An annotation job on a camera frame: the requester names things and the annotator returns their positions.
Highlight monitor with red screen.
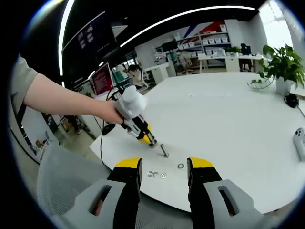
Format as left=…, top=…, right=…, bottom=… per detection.
left=91, top=63, right=113, bottom=97

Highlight long curved ceiling light strip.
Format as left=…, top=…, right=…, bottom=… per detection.
left=120, top=6, right=255, bottom=48

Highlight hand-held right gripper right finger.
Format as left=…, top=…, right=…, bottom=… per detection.
left=187, top=156, right=281, bottom=229

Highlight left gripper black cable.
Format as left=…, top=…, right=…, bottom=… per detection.
left=106, top=87, right=120, bottom=102

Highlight person's grey shirt sleeve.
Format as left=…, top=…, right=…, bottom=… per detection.
left=9, top=55, right=39, bottom=113

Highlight small desk plant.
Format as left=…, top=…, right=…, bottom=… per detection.
left=225, top=46, right=241, bottom=57

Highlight white handheld controller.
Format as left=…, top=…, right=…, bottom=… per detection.
left=293, top=127, right=305, bottom=162

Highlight large dark wall display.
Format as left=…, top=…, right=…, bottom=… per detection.
left=61, top=11, right=117, bottom=70

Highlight black office chair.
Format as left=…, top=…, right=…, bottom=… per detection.
left=239, top=42, right=252, bottom=72

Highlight small black round object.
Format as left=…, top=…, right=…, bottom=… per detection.
left=285, top=93, right=300, bottom=108

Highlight thin black cable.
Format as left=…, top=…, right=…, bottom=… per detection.
left=94, top=116, right=112, bottom=167

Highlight white cabinet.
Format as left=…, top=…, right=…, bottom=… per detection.
left=144, top=63, right=177, bottom=85

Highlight potted green plant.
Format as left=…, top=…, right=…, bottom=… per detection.
left=247, top=44, right=305, bottom=96

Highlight rows of white storage bins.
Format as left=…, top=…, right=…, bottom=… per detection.
left=182, top=23, right=229, bottom=55

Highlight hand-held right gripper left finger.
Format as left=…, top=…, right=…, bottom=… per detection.
left=50, top=157, right=143, bottom=229

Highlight bright window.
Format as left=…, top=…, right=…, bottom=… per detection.
left=258, top=1, right=296, bottom=52

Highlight person's left hand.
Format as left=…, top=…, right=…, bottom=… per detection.
left=101, top=100, right=126, bottom=126

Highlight white background desk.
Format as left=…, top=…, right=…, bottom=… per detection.
left=197, top=53, right=265, bottom=72

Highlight white mesh office chair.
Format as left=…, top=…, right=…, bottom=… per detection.
left=36, top=144, right=193, bottom=229

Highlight storage shelving unit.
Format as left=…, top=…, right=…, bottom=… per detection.
left=154, top=23, right=232, bottom=70

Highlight small steel threaded stud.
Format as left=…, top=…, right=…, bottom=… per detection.
left=160, top=143, right=170, bottom=158

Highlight large steel threaded stud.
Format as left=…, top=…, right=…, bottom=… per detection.
left=145, top=132, right=156, bottom=146

